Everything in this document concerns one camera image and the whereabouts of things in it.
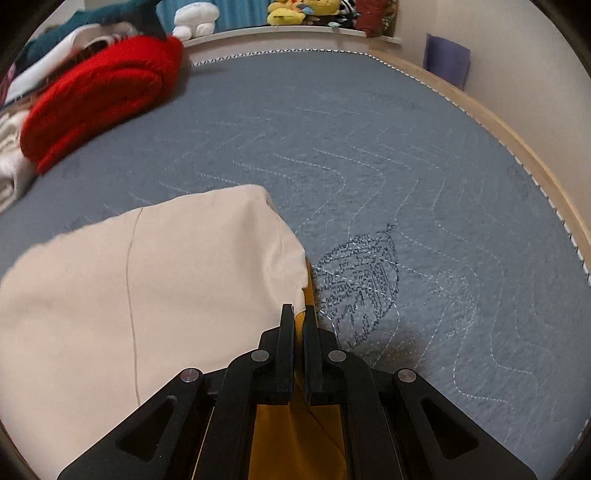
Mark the dark teal plush toy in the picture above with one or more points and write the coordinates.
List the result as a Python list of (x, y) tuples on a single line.
[(115, 11)]

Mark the white plush toy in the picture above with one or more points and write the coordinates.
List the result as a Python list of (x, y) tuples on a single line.
[(194, 21)]

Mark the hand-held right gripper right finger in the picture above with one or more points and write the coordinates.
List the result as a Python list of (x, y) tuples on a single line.
[(305, 364)]

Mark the white folded blanket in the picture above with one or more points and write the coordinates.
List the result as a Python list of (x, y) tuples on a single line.
[(11, 166)]

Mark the red quilted blanket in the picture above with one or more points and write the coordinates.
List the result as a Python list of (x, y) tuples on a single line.
[(101, 97)]

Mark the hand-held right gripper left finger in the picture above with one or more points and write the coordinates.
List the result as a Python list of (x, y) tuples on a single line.
[(290, 360)]

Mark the blue quilted bed cover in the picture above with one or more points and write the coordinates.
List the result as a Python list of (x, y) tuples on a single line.
[(369, 161)]

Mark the cream and yellow hooded jacket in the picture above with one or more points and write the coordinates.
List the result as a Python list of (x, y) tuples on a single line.
[(161, 277)]

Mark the yellow plush toy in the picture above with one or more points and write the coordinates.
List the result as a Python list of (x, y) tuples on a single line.
[(321, 7), (285, 14)]

